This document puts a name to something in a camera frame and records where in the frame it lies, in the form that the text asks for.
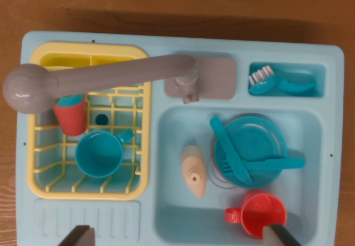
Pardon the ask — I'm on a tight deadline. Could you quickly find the red plastic tumbler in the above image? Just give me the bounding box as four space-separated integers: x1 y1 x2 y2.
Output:
53 97 88 137

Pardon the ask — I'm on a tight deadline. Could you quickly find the grey toy faucet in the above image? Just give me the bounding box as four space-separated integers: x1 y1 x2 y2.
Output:
2 54 237 116

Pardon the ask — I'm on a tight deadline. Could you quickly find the yellow plastic dish rack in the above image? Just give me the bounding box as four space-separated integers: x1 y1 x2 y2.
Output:
27 42 153 201

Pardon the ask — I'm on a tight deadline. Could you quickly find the teal dish brush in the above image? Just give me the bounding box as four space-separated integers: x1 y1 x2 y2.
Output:
248 65 317 97

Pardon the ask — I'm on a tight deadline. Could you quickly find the red plastic plate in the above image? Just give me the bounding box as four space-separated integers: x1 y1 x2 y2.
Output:
212 134 231 180

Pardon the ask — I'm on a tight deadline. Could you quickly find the light blue toy sink unit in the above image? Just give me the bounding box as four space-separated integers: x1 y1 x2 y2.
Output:
15 30 345 246

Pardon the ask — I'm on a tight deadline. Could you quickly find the teal plastic plate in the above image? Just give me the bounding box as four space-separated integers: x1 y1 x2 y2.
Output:
213 116 288 188

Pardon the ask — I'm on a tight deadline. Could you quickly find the teal plastic tumbler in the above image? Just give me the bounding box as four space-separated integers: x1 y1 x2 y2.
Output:
58 93 84 107

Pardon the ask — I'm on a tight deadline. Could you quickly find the red plastic mug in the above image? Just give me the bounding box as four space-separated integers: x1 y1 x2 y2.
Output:
224 190 288 240

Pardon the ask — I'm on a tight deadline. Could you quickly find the pale yellow plastic plate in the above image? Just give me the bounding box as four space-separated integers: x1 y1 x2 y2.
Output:
44 65 74 71

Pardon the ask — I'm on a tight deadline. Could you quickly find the beige detergent bottle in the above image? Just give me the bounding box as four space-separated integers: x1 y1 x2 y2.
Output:
180 143 208 199

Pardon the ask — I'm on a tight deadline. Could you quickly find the teal plastic mug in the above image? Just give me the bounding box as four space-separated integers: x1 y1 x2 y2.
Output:
75 128 136 179

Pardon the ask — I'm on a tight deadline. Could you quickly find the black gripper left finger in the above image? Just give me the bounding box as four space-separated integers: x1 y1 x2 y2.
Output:
58 225 96 246

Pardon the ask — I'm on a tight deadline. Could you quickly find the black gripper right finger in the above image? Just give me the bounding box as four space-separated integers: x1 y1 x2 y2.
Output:
262 223 302 246

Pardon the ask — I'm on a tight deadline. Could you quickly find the teal plastic knife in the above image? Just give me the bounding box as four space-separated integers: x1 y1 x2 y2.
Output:
209 117 255 186

